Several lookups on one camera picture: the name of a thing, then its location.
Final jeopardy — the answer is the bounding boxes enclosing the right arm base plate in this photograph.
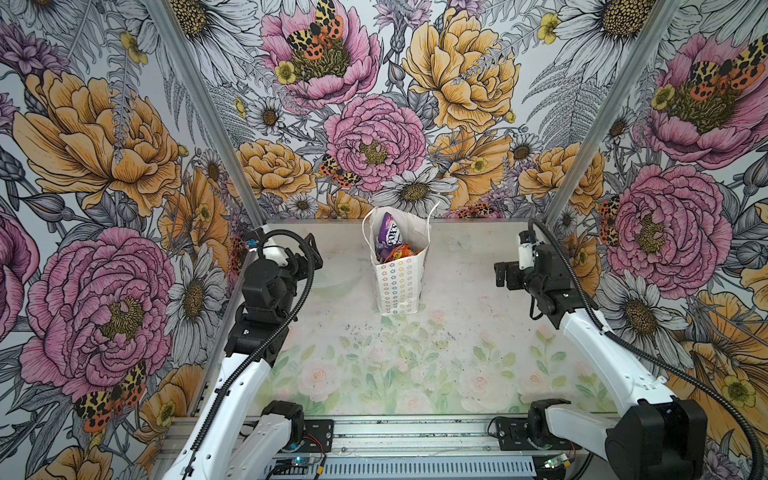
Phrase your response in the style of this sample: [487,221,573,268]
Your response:
[486,416,580,452]

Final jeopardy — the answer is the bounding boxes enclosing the white vented box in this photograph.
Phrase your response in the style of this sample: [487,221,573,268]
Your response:
[272,456,537,479]

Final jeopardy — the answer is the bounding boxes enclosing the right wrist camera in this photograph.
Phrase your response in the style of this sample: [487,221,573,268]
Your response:
[518,230,537,270]

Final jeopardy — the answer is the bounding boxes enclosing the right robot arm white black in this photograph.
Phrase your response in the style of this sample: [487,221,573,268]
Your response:
[494,232,707,479]

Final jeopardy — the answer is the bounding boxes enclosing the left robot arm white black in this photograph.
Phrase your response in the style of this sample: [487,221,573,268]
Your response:
[164,229,323,479]

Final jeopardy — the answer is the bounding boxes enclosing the orange snack bag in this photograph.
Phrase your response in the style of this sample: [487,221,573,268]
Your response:
[382,243,418,264]

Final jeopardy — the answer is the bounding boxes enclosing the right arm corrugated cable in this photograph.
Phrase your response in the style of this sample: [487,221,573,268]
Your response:
[527,218,766,480]

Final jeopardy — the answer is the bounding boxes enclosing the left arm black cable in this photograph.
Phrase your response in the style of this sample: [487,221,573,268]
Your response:
[182,229,316,475]

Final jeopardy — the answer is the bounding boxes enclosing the white paper bag with print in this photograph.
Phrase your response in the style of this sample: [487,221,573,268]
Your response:
[361,207,437,316]

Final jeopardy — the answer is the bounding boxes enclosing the aluminium front rail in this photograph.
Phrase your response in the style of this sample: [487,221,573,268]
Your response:
[306,414,551,458]

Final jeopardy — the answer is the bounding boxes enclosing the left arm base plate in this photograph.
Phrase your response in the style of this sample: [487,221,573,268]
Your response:
[297,419,335,454]

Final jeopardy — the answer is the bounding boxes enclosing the purple snack packet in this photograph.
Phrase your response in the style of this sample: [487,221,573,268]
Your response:
[376,213,404,263]

